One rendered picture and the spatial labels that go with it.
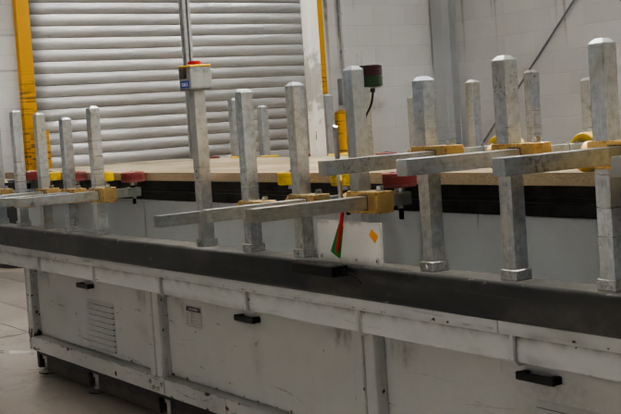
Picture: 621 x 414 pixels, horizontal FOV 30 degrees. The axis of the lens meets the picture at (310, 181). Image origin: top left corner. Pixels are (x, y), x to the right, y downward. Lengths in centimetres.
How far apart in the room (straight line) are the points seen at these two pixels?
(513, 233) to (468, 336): 29
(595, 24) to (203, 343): 832
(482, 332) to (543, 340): 18
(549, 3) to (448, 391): 947
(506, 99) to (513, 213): 22
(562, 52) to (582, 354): 989
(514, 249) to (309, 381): 127
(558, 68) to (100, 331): 811
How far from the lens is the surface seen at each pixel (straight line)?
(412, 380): 303
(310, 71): 452
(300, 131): 289
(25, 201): 385
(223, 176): 354
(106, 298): 464
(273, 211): 250
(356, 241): 269
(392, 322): 268
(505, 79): 229
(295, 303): 301
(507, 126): 229
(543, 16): 1224
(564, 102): 1206
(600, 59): 212
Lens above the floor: 104
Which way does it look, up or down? 3 degrees down
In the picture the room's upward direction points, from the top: 4 degrees counter-clockwise
